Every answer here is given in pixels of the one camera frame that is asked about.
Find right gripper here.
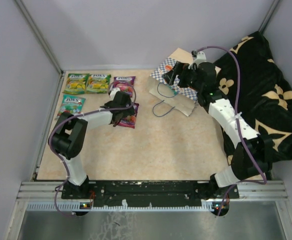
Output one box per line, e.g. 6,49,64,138
162,61,203,93

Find purple snack bag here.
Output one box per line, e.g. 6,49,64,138
118,103,140,129
112,76,136,97

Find green candy bag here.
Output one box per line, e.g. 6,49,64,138
85,74,111,94
63,73,89,95

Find blue checkered paper bag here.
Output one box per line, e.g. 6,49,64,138
148,47,222,118

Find teal snack bag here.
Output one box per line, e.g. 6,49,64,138
55,94,86,120
168,86,179,98

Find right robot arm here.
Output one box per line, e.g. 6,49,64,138
162,61,273,198

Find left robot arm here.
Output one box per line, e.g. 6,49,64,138
48,88,135,199

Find black floral blanket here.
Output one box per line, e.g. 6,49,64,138
214,31,292,162

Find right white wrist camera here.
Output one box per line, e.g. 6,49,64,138
188,50,207,70

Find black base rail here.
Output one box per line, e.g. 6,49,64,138
61,180,228,208

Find aluminium frame rail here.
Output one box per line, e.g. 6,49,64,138
17,180,288,201

